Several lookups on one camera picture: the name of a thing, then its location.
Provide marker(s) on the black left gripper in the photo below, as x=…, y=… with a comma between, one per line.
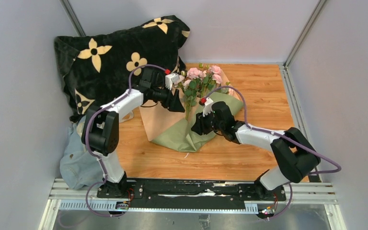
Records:
x=173, y=103

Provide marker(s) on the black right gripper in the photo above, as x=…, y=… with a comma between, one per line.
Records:
x=200, y=127

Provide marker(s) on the pink fake flower stem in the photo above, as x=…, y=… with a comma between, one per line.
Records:
x=189, y=88
x=209, y=79
x=226, y=88

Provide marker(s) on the green and peach wrapping paper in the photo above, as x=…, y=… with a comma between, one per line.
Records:
x=173, y=130

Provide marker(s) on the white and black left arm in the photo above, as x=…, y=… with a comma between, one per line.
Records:
x=101, y=130

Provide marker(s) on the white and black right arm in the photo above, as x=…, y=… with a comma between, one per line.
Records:
x=293, y=153

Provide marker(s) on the black floral pillow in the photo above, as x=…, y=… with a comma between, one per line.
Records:
x=96, y=69

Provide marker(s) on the light blue cloth bag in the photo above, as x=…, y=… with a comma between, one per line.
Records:
x=78, y=167

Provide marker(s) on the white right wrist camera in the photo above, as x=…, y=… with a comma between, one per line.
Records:
x=207, y=103

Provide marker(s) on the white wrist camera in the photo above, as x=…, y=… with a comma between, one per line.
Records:
x=207, y=103
x=173, y=79

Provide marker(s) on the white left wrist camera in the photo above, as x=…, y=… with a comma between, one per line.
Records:
x=173, y=79

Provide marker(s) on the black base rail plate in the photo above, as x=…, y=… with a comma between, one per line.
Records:
x=190, y=194

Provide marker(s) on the aluminium frame rail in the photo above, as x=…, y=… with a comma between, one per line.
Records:
x=311, y=193

